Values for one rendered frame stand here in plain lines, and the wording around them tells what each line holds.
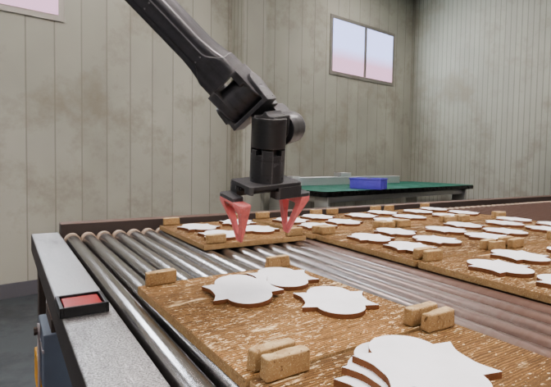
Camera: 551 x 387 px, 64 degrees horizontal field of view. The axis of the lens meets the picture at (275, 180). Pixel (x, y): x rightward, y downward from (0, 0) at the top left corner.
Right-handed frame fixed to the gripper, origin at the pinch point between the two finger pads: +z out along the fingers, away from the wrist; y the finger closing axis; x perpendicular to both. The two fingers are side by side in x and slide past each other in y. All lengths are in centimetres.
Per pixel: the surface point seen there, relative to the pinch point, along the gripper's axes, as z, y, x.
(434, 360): 1.9, 2.5, 35.9
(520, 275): 12, -53, 20
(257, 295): 10.3, 2.4, 2.3
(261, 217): 31, -55, -81
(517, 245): 17, -86, 4
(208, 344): 8.2, 17.1, 13.2
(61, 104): 10, -34, -363
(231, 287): 11.0, 3.9, -3.5
